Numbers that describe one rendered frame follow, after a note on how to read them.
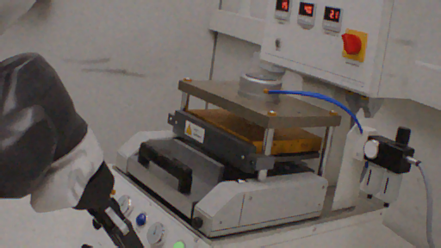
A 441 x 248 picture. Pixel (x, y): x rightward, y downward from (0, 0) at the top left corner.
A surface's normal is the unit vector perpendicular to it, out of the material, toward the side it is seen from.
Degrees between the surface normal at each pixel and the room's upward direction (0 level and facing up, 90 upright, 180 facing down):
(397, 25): 90
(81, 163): 73
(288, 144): 90
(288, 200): 90
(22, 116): 30
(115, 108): 90
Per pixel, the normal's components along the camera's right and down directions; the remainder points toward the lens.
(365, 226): 0.53, 0.32
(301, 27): -0.84, 0.06
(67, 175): -0.36, -0.51
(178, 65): 0.35, 0.32
